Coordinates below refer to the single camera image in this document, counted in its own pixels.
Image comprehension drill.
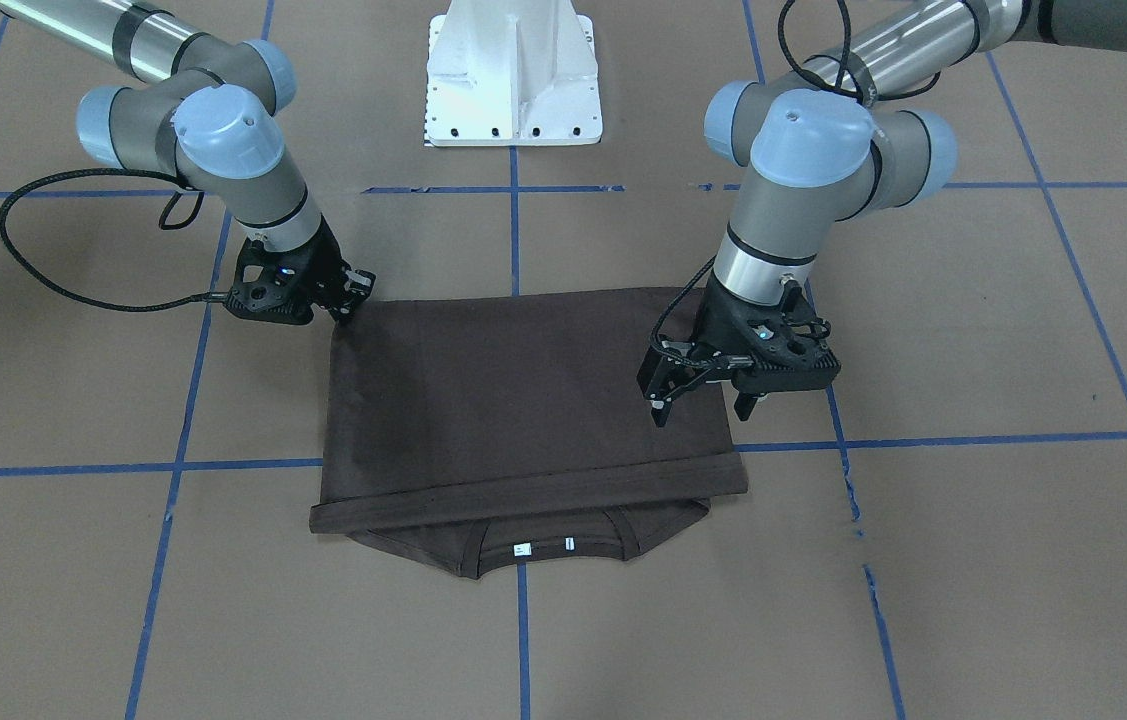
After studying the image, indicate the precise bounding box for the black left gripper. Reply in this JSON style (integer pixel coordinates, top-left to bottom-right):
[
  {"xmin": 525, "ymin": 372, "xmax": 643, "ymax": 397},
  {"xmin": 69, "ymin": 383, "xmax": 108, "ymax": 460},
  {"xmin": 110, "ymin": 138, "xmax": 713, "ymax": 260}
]
[{"xmin": 637, "ymin": 279, "xmax": 809, "ymax": 428}]

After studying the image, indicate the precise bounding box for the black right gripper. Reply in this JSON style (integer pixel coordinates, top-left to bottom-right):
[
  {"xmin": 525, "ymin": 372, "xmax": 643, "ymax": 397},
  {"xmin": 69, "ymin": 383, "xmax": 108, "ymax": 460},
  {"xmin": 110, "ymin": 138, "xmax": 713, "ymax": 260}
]
[{"xmin": 240, "ymin": 222, "xmax": 376, "ymax": 325}]

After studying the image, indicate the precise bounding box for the brown t-shirt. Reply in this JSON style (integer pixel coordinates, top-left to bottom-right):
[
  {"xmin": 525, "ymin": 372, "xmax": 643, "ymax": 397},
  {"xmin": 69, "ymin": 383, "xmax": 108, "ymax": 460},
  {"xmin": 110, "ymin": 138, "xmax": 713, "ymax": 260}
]
[{"xmin": 308, "ymin": 287, "xmax": 749, "ymax": 579}]

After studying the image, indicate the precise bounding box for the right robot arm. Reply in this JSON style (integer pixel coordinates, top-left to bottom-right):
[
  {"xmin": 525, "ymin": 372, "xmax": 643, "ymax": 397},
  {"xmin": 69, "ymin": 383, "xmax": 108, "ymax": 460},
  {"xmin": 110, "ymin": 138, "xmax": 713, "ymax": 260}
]
[{"xmin": 0, "ymin": 1, "xmax": 375, "ymax": 325}]

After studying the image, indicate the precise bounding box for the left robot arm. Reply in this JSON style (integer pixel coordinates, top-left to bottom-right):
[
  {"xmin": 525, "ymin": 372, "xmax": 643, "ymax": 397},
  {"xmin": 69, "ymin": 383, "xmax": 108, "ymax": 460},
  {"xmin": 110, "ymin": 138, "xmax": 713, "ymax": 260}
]
[{"xmin": 639, "ymin": 1, "xmax": 1127, "ymax": 427}]

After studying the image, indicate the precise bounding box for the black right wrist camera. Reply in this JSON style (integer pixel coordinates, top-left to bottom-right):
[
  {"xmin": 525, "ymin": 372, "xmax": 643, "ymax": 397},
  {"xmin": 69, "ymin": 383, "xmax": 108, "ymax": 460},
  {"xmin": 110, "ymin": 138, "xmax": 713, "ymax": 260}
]
[{"xmin": 223, "ymin": 252, "xmax": 313, "ymax": 325}]

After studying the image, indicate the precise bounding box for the white column pedestal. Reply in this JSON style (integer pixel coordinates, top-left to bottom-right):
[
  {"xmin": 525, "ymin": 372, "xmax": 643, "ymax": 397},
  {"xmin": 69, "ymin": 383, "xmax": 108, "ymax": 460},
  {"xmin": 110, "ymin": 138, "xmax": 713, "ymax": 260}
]
[{"xmin": 423, "ymin": 1, "xmax": 604, "ymax": 149}]

